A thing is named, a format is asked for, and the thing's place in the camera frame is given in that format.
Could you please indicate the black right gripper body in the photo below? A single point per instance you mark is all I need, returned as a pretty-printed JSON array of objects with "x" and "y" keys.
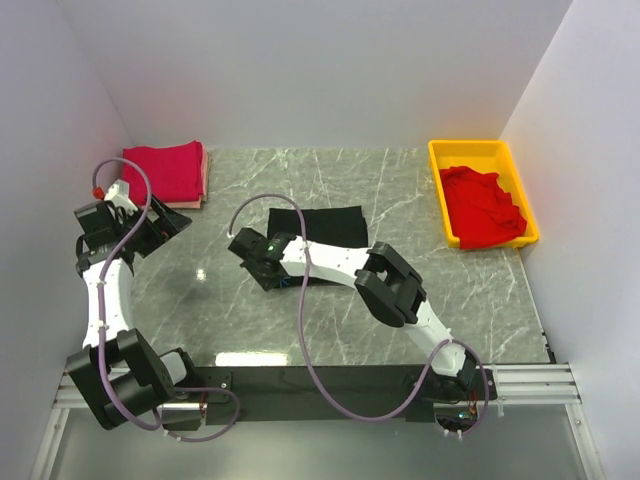
[{"x": 265, "y": 281}]

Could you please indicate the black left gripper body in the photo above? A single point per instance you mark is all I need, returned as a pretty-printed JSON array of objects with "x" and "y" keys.
[{"x": 149, "y": 235}]

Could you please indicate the black t shirt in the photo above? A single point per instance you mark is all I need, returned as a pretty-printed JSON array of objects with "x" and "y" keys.
[{"x": 344, "y": 227}]

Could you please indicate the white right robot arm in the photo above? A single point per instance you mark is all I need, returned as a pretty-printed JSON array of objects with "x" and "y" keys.
[{"x": 390, "y": 288}]

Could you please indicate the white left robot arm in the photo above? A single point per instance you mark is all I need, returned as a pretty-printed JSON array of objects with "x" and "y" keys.
[{"x": 116, "y": 364}]

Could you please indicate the folded magenta t shirt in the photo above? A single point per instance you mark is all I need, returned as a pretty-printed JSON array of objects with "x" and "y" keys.
[{"x": 175, "y": 173}]

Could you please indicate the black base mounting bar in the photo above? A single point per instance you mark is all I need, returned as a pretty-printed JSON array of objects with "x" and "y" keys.
[{"x": 287, "y": 393}]

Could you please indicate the red t shirt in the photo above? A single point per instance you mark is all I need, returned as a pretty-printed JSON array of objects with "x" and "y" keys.
[{"x": 481, "y": 214}]

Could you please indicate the yellow plastic bin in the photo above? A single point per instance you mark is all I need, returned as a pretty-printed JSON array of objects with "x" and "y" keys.
[{"x": 483, "y": 156}]

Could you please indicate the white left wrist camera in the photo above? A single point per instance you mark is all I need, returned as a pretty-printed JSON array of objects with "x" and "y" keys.
[{"x": 120, "y": 192}]

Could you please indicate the aluminium frame rail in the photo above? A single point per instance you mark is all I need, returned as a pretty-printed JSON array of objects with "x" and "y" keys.
[{"x": 535, "y": 429}]

